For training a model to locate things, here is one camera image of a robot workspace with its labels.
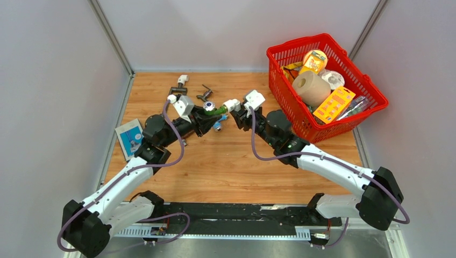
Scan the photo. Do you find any red plastic shopping basket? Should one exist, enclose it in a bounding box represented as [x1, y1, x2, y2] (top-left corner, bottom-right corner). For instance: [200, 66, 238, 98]
[266, 33, 389, 143]

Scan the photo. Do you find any small dark grey faucet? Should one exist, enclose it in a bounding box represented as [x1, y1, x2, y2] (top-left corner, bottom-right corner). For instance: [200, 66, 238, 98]
[196, 84, 213, 103]

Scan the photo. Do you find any orange blister card package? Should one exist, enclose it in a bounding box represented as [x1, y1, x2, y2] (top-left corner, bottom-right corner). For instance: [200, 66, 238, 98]
[312, 86, 356, 125]

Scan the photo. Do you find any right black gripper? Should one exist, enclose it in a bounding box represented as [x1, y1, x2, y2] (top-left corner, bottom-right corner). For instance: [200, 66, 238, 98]
[229, 105, 276, 149]

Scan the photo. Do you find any blue white faucet box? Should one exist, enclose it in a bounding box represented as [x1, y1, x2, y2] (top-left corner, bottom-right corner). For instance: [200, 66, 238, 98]
[115, 119, 143, 161]

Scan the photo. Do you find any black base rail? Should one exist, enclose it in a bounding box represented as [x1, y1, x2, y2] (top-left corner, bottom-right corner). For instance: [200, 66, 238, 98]
[151, 202, 343, 237]

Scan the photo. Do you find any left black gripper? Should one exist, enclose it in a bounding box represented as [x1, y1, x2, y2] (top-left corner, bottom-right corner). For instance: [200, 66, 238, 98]
[161, 105, 223, 148]

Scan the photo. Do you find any white plastic elbow fitting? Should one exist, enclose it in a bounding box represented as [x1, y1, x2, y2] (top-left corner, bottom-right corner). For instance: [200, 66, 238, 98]
[223, 99, 241, 112]

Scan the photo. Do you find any yellow snack bag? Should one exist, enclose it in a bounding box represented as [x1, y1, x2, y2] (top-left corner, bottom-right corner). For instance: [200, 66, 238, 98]
[280, 61, 303, 84]

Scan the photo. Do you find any green plastic faucet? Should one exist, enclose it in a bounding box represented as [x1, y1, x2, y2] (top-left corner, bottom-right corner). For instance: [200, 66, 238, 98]
[203, 101, 228, 116]

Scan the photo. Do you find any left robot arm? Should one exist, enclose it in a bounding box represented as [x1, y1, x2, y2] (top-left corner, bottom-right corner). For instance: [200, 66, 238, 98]
[56, 106, 222, 257]

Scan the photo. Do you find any long grey faucet white elbow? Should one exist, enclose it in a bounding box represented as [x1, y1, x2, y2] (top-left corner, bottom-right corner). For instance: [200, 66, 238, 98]
[168, 74, 189, 95]

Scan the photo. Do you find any white wrapped paper roll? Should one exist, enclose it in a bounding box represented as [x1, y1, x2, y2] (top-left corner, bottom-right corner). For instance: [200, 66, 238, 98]
[318, 69, 345, 90]

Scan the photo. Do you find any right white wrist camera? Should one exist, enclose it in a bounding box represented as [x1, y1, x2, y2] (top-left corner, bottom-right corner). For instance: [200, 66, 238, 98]
[244, 90, 266, 110]

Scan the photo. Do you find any clear pack of pens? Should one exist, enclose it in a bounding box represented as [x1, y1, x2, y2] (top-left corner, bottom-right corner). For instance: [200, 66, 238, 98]
[337, 96, 369, 120]

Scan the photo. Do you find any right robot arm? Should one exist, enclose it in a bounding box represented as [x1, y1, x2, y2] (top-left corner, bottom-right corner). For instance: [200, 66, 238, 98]
[230, 102, 410, 231]

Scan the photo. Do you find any orange sponge package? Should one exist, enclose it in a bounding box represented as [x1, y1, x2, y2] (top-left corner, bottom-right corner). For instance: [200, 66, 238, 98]
[298, 51, 325, 75]

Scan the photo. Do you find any brown paper roll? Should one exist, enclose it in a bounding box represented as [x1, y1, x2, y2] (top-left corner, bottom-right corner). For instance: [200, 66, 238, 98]
[292, 71, 331, 107]

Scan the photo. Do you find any blue faucet with white elbow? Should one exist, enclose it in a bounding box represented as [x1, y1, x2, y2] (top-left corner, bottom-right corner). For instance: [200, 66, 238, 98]
[212, 114, 228, 132]

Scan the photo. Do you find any yellow round sponge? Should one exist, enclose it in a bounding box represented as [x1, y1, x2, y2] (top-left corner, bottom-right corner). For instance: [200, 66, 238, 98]
[303, 49, 329, 72]

